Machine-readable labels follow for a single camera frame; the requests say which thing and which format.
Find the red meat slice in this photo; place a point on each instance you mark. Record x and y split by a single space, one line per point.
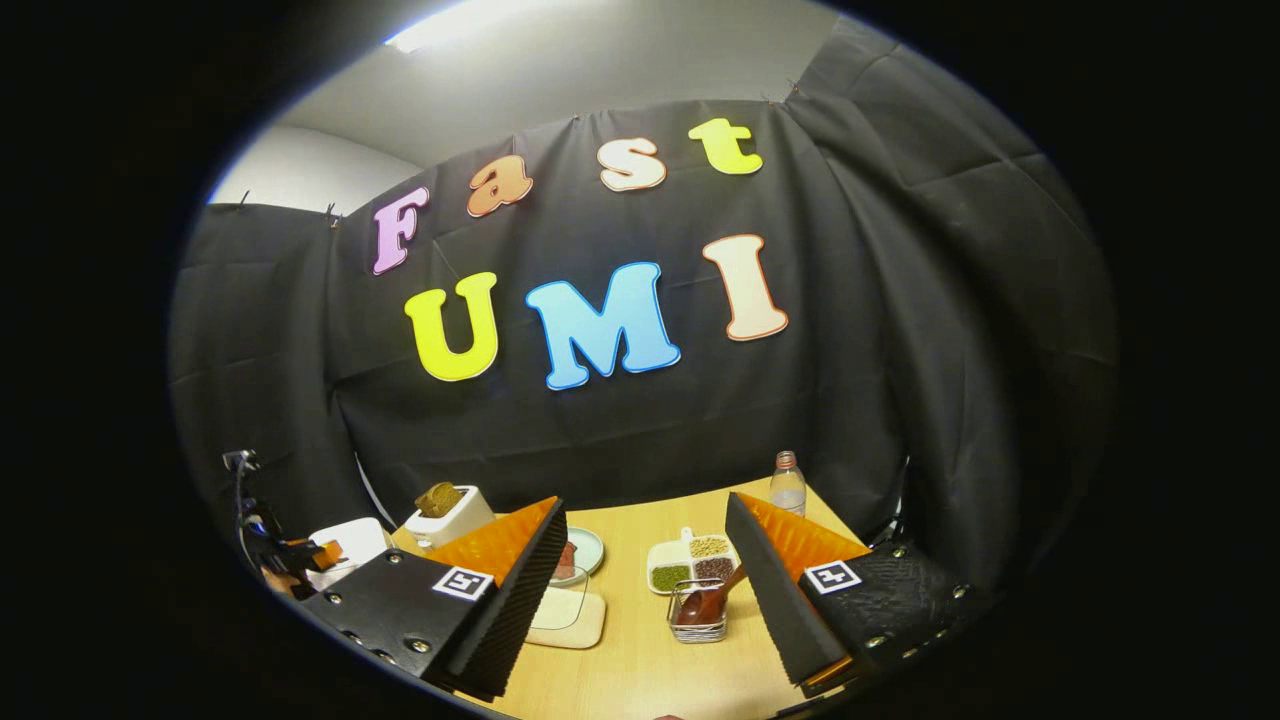
567 562

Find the dark wooden spoon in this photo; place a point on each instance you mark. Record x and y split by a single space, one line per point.
705 605

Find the white rice cooker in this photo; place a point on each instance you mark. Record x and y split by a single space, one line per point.
360 540

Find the black backdrop cloth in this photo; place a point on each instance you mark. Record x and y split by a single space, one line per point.
650 430

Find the clear glass box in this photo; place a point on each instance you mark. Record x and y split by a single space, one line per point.
560 600

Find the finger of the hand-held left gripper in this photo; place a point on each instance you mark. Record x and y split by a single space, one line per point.
325 555

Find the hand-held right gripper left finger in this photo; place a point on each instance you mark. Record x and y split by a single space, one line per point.
385 605

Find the clear plastic water bottle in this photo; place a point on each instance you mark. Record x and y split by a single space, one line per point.
788 495

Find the brown bread slice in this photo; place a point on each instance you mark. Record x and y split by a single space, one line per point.
440 498

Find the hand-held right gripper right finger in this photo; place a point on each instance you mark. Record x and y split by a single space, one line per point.
890 600

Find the cream cutting board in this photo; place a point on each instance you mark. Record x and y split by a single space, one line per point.
590 625

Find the pale green plate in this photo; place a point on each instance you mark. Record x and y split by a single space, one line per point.
592 550

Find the white divided rice dish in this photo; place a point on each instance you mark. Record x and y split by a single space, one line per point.
670 575

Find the white toaster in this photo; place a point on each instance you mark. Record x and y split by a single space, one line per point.
460 520

